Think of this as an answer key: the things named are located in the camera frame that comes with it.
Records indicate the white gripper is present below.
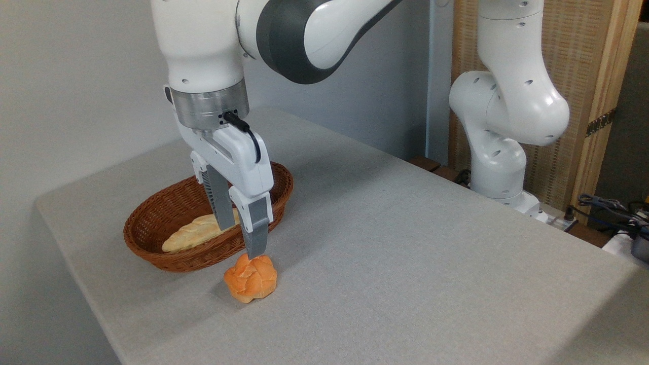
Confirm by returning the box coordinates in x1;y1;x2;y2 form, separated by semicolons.
176;121;275;260

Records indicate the long pale bread loaf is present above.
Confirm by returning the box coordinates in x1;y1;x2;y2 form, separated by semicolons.
162;208;242;253

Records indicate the round orange bread roll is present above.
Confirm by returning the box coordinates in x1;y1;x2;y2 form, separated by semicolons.
224;253;278;304

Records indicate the brown wicker basket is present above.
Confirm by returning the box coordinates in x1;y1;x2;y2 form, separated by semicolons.
123;161;294;273

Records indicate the metal screen hinge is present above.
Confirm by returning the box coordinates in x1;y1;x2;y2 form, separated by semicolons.
585;108;617;138

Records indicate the wooden rattan folding screen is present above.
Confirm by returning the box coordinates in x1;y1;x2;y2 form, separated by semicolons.
449;0;643;225

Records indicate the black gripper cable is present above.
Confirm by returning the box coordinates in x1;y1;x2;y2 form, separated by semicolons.
223;112;262;164

